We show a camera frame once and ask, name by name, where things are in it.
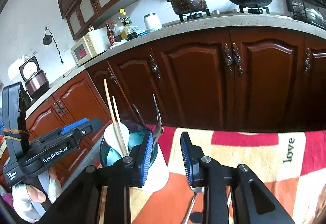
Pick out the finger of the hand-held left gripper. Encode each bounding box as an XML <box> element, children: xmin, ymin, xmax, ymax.
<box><xmin>61</xmin><ymin>117</ymin><xmax>90</xmax><ymax>135</ymax></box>
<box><xmin>73</xmin><ymin>118</ymin><xmax>102</xmax><ymax>149</ymax></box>

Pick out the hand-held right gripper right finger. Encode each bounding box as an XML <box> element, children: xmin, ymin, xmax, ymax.
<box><xmin>180</xmin><ymin>132</ymin><xmax>296</xmax><ymax>224</ymax></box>

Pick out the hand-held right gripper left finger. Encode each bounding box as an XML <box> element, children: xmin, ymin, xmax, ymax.
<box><xmin>38</xmin><ymin>130</ymin><xmax>154</xmax><ymax>224</ymax></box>

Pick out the white utensil holder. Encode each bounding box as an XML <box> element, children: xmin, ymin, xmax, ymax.
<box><xmin>99</xmin><ymin>123</ymin><xmax>170</xmax><ymax>192</ymax></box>

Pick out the white plastic spoon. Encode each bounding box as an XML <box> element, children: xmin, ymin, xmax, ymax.
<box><xmin>104</xmin><ymin>123</ymin><xmax>130</xmax><ymax>157</ymax></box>

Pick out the steel fork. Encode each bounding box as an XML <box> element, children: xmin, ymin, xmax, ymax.
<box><xmin>152</xmin><ymin>94</ymin><xmax>164</xmax><ymax>138</ymax></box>

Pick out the person's left hand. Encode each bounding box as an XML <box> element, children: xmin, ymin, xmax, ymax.
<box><xmin>11</xmin><ymin>168</ymin><xmax>63</xmax><ymax>223</ymax></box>

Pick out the rice cooker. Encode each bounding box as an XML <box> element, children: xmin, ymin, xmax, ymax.
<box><xmin>19</xmin><ymin>55</ymin><xmax>50</xmax><ymax>98</ymax></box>

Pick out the printed patchwork blanket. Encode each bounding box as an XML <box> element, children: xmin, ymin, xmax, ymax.
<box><xmin>95</xmin><ymin>124</ymin><xmax>326</xmax><ymax>224</ymax></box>

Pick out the cream microwave oven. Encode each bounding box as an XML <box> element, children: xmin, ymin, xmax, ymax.
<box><xmin>71</xmin><ymin>28</ymin><xmax>110</xmax><ymax>64</ymax></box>

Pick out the brown wooden base cabinet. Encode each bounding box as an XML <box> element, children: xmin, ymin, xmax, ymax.
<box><xmin>25</xmin><ymin>28</ymin><xmax>326</xmax><ymax>181</ymax></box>

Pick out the brown bottle red label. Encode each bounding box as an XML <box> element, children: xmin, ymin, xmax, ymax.
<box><xmin>105</xmin><ymin>22</ymin><xmax>118</xmax><ymax>46</ymax></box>

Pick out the white canister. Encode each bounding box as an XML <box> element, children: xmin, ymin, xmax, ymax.
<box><xmin>143</xmin><ymin>13</ymin><xmax>163</xmax><ymax>33</ymax></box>

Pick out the gas stove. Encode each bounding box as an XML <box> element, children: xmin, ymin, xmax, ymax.
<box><xmin>178</xmin><ymin>6</ymin><xmax>270</xmax><ymax>22</ymax></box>

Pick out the black cooking pot with lid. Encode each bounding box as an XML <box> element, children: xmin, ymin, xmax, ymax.
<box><xmin>167</xmin><ymin>0</ymin><xmax>207</xmax><ymax>15</ymax></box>

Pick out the ornate metal cabinet handle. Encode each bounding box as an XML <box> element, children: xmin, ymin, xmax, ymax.
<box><xmin>302</xmin><ymin>48</ymin><xmax>312</xmax><ymax>74</ymax></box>
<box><xmin>232</xmin><ymin>43</ymin><xmax>243</xmax><ymax>73</ymax></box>
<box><xmin>107</xmin><ymin>68</ymin><xmax>118</xmax><ymax>85</ymax></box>
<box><xmin>149</xmin><ymin>55</ymin><xmax>161</xmax><ymax>79</ymax></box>
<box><xmin>223</xmin><ymin>43</ymin><xmax>233</xmax><ymax>73</ymax></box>

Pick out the black round plug with cable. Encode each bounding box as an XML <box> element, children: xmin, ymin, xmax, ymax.
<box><xmin>42</xmin><ymin>27</ymin><xmax>64</xmax><ymax>64</ymax></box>

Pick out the black wire dish rack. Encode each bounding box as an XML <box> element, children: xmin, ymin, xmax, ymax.
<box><xmin>285</xmin><ymin>0</ymin><xmax>326</xmax><ymax>28</ymax></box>

